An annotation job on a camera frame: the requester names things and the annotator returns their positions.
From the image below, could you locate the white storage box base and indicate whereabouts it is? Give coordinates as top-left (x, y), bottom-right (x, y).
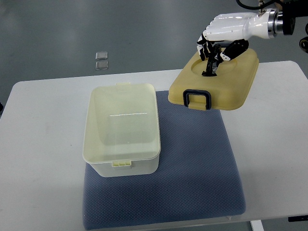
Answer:
top-left (83, 83), bottom-right (161, 178)

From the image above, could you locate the blue grey cushion mat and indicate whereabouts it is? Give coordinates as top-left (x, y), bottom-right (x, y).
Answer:
top-left (83, 91), bottom-right (246, 230)

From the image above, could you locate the white table leg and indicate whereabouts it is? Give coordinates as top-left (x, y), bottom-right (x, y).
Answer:
top-left (250, 220), bottom-right (264, 231)

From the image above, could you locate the black table bracket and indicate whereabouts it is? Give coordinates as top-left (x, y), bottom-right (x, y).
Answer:
top-left (288, 215), bottom-right (308, 222)

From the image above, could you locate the yellow storage box lid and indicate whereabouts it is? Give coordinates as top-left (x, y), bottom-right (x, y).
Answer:
top-left (168, 49), bottom-right (259, 111)

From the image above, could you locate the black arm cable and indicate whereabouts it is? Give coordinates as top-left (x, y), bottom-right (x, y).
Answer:
top-left (235, 0), bottom-right (277, 10)

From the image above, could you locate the upper floor metal plate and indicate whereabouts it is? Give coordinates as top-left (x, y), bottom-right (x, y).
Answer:
top-left (95, 51), bottom-right (108, 60)

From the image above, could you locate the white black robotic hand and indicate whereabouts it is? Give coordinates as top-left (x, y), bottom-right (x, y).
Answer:
top-left (197, 8), bottom-right (282, 61)

